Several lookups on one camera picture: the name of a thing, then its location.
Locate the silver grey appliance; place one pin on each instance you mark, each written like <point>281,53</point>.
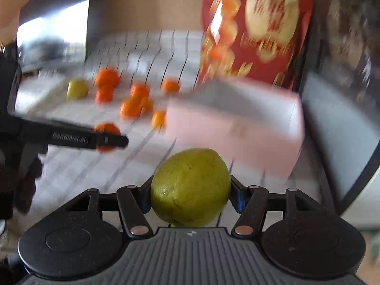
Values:
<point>53,35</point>

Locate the white black checked cloth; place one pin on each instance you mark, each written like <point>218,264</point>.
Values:
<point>89,169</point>

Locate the pink cardboard box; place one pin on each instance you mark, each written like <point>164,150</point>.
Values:
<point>231,124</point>

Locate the large orange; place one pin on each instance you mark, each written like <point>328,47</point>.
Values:
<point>107,78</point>

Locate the small mandarin orange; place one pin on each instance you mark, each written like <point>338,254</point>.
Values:
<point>139,90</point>
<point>104,94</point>
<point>108,128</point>
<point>158,119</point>
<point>130,108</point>
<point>170,86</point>

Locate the green guava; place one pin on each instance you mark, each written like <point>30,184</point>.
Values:
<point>190,184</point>
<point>77,89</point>

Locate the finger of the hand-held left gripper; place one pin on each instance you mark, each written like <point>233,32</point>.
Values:
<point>74,136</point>

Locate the red printed bag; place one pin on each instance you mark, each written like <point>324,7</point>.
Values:
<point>255,20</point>

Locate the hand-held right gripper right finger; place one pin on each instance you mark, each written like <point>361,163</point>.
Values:
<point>237,199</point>

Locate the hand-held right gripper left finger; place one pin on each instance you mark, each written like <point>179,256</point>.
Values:
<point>145,199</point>

